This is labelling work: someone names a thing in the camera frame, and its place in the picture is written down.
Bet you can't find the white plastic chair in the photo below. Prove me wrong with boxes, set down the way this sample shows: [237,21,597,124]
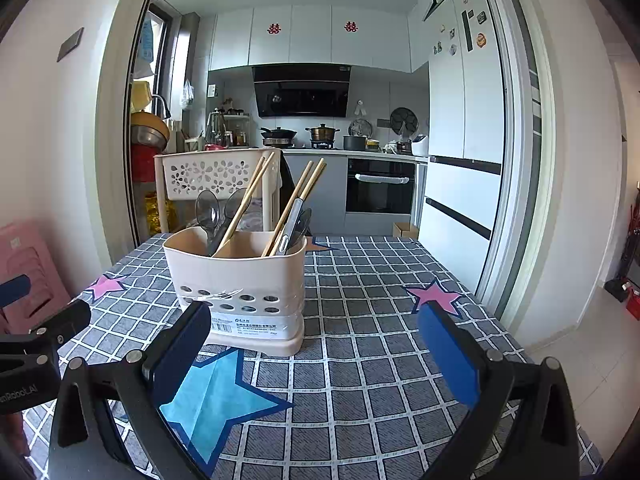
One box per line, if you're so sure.
[154,149,283,241]

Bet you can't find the red bucket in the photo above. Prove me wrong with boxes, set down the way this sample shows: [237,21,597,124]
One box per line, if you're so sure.
[131,142,166,183]

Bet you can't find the wooden chopstick with patterned end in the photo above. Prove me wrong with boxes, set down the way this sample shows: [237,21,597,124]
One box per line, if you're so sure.
[269,158,327,257]

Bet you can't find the group of fridge magnets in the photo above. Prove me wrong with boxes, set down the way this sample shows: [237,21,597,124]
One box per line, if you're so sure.
[432,0,488,56]

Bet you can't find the yellow and metal basins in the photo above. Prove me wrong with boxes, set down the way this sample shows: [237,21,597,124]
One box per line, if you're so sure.
[131,110,171,146]

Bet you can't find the black built-in oven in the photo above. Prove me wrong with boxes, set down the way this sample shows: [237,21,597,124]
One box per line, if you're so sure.
[345,157,417,213]

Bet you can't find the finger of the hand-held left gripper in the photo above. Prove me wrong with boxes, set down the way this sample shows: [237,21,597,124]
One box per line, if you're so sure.
[36,299,93,347]
[0,274,32,309]

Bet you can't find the bronze cooking pot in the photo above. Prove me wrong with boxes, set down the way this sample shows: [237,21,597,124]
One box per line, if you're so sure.
[305,122,341,142]

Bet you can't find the pink plastic chair stack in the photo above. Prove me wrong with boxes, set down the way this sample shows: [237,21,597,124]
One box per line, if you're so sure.
[0,220,71,333]

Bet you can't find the white upper kitchen cabinets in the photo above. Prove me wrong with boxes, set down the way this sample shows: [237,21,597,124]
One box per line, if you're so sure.
[209,4,431,73]

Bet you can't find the white refrigerator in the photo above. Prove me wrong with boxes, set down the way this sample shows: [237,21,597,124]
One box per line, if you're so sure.
[417,0,506,306]

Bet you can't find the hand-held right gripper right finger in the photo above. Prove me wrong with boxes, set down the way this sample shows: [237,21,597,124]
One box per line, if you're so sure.
[416,302,582,480]

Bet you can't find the round black wall rack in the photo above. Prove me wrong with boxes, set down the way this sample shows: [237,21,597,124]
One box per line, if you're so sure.
[390,106,418,133]

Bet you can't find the plain wooden chopstick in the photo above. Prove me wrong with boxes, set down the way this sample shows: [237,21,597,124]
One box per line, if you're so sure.
[261,160,315,257]
[210,156,267,257]
[216,151,277,256]

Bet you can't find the gold foil bundle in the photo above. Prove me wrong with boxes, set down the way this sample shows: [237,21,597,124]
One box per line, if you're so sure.
[145,192,173,233]

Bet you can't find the black range hood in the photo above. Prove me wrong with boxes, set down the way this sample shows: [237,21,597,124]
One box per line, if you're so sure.
[251,65,351,118]

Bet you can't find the black wok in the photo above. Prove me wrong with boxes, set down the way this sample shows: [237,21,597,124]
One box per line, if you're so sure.
[260,126,298,147]

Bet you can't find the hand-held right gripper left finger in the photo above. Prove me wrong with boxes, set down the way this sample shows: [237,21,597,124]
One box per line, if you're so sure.
[47,301,212,480]

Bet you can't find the dark translucent plastic spoon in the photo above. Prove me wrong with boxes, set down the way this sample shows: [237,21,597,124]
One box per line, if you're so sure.
[207,187,248,257]
[285,207,313,256]
[194,189,221,256]

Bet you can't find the white sliding door frame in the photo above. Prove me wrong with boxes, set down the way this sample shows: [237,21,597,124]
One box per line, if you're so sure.
[95,0,558,331]

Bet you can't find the grey wall switch panel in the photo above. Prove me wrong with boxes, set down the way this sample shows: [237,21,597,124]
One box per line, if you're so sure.
[56,27,85,62]

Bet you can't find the grey checked star tablecloth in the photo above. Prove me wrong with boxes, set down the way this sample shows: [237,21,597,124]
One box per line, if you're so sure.
[20,232,603,480]

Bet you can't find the white plastic utensil holder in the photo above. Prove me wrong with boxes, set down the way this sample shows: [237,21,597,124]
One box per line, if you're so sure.
[162,226,307,356]

